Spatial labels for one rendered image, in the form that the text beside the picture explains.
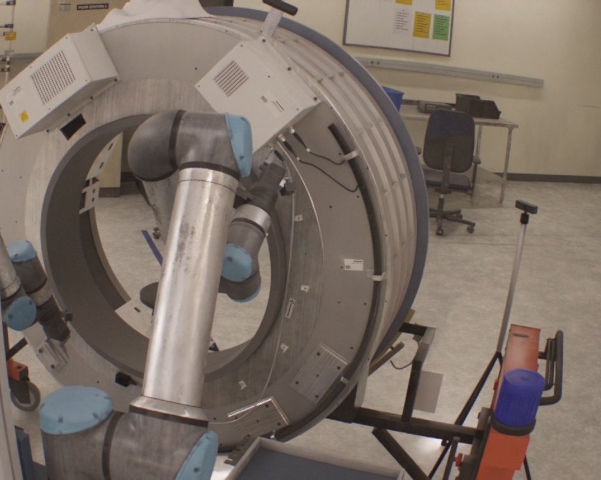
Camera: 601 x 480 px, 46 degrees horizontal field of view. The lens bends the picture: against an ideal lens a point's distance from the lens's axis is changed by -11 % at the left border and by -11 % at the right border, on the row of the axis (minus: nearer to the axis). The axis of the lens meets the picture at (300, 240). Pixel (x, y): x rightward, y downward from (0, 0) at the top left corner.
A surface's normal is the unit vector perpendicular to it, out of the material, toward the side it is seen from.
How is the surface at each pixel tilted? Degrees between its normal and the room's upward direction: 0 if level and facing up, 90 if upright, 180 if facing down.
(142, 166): 125
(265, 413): 90
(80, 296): 53
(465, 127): 99
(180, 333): 59
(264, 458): 0
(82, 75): 90
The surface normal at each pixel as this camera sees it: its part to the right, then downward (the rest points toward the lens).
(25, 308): 0.76, 0.34
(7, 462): 0.95, 0.18
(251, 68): -0.31, 0.27
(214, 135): -0.04, -0.19
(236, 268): -0.31, 0.74
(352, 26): 0.36, 0.32
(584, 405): 0.09, -0.95
